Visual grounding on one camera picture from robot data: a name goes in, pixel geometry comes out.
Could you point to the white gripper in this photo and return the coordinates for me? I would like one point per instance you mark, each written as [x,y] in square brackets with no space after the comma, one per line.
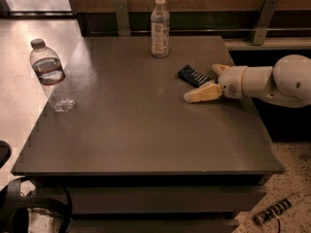
[230,82]

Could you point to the blue rxbar blueberry bar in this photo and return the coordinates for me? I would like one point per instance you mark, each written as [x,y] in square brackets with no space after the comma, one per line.
[193,77]

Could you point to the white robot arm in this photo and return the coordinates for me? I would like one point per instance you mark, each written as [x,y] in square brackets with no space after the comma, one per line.
[286,84]

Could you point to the tall bottle white label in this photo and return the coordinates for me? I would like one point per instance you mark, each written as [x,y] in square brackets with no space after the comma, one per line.
[160,19]

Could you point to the clear water bottle red label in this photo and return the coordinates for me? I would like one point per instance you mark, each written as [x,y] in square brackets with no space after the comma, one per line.
[49,71]

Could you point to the grey drawer cabinet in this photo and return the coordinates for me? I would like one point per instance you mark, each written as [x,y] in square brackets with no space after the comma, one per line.
[136,157]

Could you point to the black round object at edge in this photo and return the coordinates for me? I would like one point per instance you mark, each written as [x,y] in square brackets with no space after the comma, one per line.
[5,152]

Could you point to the right metal wall bracket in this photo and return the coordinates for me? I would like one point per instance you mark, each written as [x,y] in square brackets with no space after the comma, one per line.
[258,34]

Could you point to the metal wall bracket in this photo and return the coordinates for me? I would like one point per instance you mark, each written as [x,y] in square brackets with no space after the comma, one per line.
[258,34]
[122,17]

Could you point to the left metal wall bracket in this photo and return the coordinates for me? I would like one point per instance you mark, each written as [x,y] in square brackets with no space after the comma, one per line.
[122,17]

